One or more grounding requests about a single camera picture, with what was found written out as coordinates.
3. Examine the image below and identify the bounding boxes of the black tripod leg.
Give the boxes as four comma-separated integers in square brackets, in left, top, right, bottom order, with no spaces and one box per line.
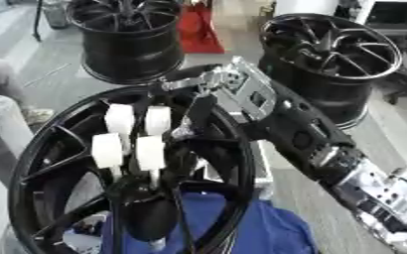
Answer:
[31,0,46,43]

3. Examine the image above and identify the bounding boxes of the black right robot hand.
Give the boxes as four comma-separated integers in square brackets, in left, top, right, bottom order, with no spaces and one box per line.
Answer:
[155,63,238,141]

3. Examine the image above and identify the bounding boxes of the white pin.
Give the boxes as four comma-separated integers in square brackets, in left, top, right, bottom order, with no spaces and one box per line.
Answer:
[134,135,168,191]
[88,132,126,183]
[102,103,138,147]
[142,105,175,137]

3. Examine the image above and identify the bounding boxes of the black spoked wheel, white pins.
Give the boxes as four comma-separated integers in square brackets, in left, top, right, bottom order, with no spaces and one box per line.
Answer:
[5,84,259,254]

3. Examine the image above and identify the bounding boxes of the red bag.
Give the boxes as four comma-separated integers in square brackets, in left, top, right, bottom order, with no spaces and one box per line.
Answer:
[176,2,226,55]

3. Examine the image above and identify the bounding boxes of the person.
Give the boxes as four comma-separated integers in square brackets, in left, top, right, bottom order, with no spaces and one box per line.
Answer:
[0,58,57,161]

